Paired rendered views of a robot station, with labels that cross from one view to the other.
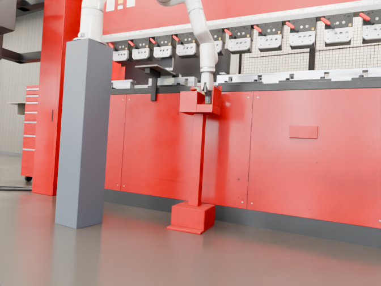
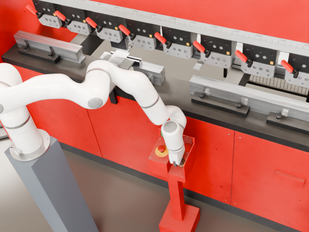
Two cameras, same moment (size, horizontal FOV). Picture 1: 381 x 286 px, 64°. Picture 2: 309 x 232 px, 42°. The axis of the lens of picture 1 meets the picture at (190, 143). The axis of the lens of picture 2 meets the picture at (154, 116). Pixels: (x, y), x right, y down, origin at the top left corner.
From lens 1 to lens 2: 2.03 m
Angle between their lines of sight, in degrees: 48
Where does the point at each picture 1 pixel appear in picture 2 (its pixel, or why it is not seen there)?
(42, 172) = not seen: hidden behind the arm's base
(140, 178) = (120, 155)
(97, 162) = (82, 218)
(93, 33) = (30, 147)
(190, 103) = (160, 170)
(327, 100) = not seen: outside the picture
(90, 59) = (42, 177)
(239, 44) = (216, 60)
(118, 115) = not seen: hidden behind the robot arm
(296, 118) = (283, 167)
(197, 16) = (151, 113)
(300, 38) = (300, 79)
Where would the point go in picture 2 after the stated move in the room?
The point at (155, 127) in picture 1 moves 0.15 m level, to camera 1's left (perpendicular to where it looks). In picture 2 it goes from (124, 124) to (100, 125)
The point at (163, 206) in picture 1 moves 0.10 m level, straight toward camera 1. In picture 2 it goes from (149, 179) to (150, 191)
